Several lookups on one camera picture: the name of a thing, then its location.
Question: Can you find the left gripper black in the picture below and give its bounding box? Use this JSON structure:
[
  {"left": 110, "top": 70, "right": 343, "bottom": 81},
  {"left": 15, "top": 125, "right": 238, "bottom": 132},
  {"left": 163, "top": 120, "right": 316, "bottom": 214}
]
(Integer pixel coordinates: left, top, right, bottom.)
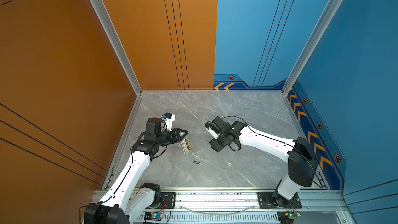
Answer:
[{"left": 156, "top": 128, "right": 187, "bottom": 147}]

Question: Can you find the beige remote control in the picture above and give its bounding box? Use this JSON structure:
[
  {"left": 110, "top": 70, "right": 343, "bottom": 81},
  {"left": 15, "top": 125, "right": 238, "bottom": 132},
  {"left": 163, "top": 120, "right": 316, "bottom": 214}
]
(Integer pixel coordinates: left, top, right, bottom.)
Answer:
[{"left": 181, "top": 138, "right": 192, "bottom": 156}]

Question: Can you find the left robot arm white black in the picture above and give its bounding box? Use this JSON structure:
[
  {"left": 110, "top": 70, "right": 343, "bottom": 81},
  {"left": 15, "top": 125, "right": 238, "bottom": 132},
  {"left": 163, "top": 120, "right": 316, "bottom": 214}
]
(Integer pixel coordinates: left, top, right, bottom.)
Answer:
[{"left": 79, "top": 113, "right": 188, "bottom": 224}]

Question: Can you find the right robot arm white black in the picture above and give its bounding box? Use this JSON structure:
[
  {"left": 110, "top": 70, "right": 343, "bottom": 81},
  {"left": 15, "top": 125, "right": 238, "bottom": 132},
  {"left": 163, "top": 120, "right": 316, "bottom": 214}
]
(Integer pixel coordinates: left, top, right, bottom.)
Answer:
[{"left": 205, "top": 116, "right": 319, "bottom": 209}]

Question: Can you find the white ventilation grille strip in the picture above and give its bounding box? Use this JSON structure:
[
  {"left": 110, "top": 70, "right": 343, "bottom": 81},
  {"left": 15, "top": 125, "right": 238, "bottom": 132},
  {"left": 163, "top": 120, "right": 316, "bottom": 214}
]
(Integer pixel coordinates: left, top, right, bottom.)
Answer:
[{"left": 133, "top": 212, "right": 280, "bottom": 224}]

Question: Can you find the green circuit board left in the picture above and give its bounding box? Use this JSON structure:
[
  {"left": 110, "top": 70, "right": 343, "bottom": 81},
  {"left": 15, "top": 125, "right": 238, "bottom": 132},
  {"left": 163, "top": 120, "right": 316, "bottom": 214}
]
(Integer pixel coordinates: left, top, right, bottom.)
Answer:
[{"left": 143, "top": 212, "right": 165, "bottom": 224}]

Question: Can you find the circuit board right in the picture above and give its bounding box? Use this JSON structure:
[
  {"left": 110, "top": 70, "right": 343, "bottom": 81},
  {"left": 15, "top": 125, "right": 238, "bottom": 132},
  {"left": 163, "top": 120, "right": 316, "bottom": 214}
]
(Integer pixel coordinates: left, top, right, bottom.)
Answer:
[{"left": 277, "top": 212, "right": 301, "bottom": 224}]

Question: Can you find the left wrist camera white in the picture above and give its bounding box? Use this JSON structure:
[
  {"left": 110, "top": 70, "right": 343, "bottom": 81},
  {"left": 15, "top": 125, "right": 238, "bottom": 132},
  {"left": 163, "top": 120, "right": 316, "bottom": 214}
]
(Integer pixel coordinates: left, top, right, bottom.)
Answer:
[{"left": 161, "top": 113, "right": 176, "bottom": 132}]

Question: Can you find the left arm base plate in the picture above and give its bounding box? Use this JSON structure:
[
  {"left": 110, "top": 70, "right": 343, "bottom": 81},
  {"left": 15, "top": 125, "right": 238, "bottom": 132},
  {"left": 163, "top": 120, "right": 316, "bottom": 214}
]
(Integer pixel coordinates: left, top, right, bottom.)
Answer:
[{"left": 155, "top": 191, "right": 176, "bottom": 209}]

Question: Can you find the aluminium front rail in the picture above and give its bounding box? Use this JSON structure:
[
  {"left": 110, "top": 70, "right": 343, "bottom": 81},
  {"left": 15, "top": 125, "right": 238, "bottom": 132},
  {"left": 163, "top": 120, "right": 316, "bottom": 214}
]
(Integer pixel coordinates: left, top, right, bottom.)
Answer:
[{"left": 161, "top": 188, "right": 348, "bottom": 213}]

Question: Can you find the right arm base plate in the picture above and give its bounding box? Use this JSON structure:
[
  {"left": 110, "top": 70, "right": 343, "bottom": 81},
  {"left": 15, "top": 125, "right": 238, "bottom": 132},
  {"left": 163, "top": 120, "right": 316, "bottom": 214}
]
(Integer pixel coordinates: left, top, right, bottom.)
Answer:
[{"left": 257, "top": 191, "right": 302, "bottom": 209}]

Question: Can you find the left aluminium corner post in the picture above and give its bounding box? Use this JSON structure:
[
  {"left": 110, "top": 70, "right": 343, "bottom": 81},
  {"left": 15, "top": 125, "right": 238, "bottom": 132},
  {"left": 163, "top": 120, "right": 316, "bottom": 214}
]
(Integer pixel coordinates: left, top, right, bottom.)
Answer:
[{"left": 90, "top": 0, "right": 142, "bottom": 96}]

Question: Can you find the aluminium corner post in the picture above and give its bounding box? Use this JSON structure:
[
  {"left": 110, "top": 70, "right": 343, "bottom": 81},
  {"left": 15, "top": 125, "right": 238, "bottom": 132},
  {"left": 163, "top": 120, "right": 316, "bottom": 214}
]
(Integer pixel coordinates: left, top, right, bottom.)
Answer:
[
  {"left": 282, "top": 0, "right": 343, "bottom": 96},
  {"left": 90, "top": 0, "right": 142, "bottom": 96}
]

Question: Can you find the right aluminium corner post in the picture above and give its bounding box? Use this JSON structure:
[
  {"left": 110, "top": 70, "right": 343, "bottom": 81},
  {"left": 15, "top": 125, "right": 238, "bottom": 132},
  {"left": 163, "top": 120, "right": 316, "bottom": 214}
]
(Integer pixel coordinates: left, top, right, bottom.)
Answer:
[{"left": 282, "top": 0, "right": 343, "bottom": 96}]

